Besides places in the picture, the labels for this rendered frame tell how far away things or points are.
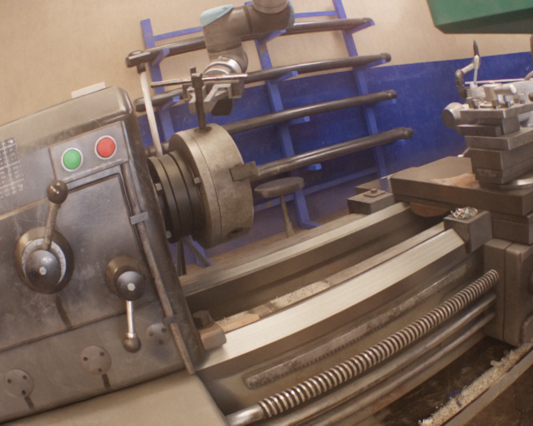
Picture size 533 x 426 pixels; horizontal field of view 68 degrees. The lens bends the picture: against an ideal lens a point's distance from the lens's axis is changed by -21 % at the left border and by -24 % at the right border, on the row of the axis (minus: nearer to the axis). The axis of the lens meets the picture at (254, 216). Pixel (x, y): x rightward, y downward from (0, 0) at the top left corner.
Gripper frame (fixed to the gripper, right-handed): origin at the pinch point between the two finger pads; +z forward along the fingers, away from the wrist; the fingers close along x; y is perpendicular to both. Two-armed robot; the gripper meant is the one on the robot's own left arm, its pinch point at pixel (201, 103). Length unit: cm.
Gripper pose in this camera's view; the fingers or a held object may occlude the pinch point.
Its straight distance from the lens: 99.7
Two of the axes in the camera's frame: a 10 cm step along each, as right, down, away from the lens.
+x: 9.9, 0.0, -1.7
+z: -1.4, 5.6, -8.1
